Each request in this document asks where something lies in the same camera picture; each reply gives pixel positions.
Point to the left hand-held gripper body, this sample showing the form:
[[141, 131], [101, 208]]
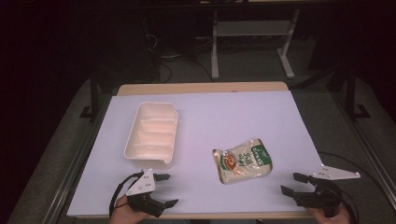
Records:
[[141, 186]]

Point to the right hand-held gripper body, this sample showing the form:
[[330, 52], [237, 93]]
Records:
[[323, 194]]

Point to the white divided plastic container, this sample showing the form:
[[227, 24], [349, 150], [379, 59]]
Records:
[[154, 135]]

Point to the green and beige snack packet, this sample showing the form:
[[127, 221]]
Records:
[[243, 161]]

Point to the person's right hand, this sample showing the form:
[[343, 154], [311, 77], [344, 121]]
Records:
[[339, 216]]

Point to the person's left hand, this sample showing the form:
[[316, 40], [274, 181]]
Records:
[[124, 214]]

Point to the white sheet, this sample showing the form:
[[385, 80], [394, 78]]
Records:
[[211, 121]]

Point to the black metal stand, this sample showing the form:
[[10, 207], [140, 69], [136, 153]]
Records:
[[351, 93], [94, 96]]

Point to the wooden table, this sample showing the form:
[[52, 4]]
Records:
[[202, 86]]

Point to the aluminium frame rail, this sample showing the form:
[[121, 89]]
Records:
[[71, 161], [367, 146]]

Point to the white metal desk frame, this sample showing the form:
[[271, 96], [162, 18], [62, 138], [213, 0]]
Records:
[[253, 28]]

